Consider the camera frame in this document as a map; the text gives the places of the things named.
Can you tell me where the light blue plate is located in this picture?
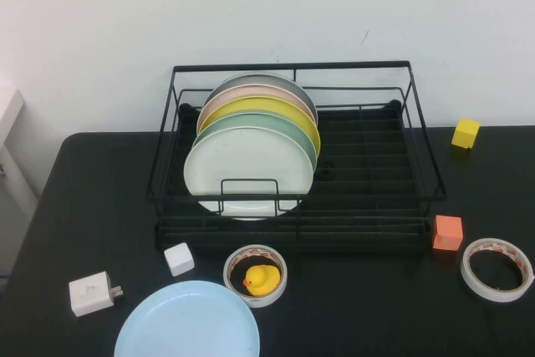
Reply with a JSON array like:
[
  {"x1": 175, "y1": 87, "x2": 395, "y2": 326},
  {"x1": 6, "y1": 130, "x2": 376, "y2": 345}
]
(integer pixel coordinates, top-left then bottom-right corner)
[{"x1": 113, "y1": 280, "x2": 261, "y2": 357}]

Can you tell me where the pale mint plate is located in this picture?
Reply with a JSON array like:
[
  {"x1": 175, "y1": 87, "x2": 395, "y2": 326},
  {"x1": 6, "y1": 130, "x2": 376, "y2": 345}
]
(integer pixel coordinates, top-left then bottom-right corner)
[{"x1": 182, "y1": 125, "x2": 315, "y2": 222}]

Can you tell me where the green plate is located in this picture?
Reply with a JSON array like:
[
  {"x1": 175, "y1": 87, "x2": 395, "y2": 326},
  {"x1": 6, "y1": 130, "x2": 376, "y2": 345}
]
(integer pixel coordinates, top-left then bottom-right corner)
[{"x1": 191, "y1": 112, "x2": 318, "y2": 174}]

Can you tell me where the yellow plate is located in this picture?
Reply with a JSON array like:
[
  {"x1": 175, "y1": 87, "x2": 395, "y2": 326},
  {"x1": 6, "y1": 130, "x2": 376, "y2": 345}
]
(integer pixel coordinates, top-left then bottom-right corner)
[{"x1": 197, "y1": 95, "x2": 322, "y2": 157}]

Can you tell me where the pink plate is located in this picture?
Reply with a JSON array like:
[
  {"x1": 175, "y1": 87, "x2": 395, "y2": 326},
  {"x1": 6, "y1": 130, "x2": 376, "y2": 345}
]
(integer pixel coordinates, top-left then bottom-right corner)
[{"x1": 196, "y1": 84, "x2": 318, "y2": 135}]

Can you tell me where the grey plate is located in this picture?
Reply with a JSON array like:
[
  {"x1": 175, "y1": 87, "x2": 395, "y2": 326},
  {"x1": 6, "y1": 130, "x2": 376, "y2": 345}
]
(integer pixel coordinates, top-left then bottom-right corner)
[{"x1": 203, "y1": 72, "x2": 319, "y2": 126}]

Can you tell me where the black plastic drip tray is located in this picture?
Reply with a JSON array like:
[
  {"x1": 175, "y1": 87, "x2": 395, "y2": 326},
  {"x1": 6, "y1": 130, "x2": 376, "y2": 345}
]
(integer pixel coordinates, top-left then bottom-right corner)
[{"x1": 155, "y1": 99, "x2": 431, "y2": 254}]

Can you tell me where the yellow rubber duck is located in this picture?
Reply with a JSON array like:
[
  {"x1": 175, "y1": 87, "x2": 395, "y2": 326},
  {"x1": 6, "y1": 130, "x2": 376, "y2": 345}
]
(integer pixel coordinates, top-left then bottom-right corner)
[{"x1": 242, "y1": 264, "x2": 282, "y2": 296}]

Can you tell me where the white cube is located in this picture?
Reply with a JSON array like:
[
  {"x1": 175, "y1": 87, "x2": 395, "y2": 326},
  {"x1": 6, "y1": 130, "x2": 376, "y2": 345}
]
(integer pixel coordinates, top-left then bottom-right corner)
[{"x1": 163, "y1": 242, "x2": 196, "y2": 278}]

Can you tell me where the white tape roll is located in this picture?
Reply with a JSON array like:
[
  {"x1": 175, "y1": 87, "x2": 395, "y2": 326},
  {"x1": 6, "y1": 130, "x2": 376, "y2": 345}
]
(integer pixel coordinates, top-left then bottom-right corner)
[
  {"x1": 222, "y1": 243, "x2": 288, "y2": 309},
  {"x1": 460, "y1": 237, "x2": 535, "y2": 303}
]

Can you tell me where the orange cube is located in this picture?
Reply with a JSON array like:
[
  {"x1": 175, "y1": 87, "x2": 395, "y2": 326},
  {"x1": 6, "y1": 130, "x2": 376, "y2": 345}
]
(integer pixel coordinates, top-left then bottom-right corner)
[{"x1": 431, "y1": 214, "x2": 464, "y2": 252}]

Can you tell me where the yellow cube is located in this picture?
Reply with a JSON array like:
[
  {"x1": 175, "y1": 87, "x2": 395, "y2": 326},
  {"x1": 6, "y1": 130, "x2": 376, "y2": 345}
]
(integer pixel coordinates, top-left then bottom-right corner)
[{"x1": 451, "y1": 118, "x2": 482, "y2": 150}]

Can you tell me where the white USB charger plug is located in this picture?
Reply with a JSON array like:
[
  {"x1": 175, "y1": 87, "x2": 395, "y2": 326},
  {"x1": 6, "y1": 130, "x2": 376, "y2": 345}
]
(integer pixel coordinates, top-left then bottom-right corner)
[{"x1": 68, "y1": 271, "x2": 125, "y2": 318}]

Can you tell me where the white cabinet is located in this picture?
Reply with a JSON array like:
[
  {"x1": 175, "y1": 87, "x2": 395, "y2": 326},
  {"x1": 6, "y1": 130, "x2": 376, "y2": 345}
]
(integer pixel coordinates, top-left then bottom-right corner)
[{"x1": 0, "y1": 88, "x2": 41, "y2": 274}]

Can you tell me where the black wire dish rack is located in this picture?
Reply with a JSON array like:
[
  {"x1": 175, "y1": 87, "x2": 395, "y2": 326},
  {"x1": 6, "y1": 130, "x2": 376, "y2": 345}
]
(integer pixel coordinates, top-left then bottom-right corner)
[{"x1": 145, "y1": 59, "x2": 447, "y2": 237}]

